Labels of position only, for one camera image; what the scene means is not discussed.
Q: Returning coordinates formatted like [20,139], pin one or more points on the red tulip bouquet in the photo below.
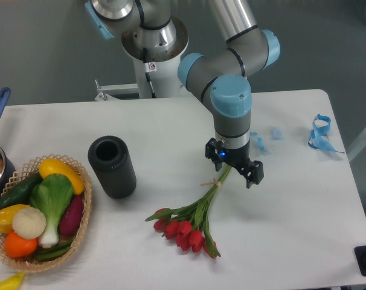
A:
[189,225]

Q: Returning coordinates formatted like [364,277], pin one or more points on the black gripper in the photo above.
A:
[252,171]

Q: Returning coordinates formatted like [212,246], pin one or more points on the woven wicker basket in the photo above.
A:
[77,174]

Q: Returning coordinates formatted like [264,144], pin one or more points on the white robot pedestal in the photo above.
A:
[156,55]

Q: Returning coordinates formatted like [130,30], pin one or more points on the yellow banana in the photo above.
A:
[13,282]

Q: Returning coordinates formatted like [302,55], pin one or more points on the white steamed bun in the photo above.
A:
[29,223]

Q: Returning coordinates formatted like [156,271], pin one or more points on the dark green cucumber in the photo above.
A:
[20,193]

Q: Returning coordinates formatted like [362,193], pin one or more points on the green bok choy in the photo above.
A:
[52,197]

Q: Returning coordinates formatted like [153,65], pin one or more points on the green vegetable in basket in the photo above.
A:
[54,252]

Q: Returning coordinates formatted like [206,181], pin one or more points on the yellow bell pepper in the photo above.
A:
[6,217]

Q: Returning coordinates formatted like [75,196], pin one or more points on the purple sweet potato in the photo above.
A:
[71,220]

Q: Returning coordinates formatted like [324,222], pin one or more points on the blue ribbon strip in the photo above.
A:
[259,142]

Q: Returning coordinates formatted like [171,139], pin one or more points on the blue ribbon right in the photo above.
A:
[318,138]

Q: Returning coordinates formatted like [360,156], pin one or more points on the black ribbed vase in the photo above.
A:
[110,160]

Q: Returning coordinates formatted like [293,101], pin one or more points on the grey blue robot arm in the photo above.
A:
[219,83]

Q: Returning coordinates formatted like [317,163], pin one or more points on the white frame at right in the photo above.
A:
[357,146]

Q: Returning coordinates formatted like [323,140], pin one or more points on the orange fruit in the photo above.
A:
[16,246]

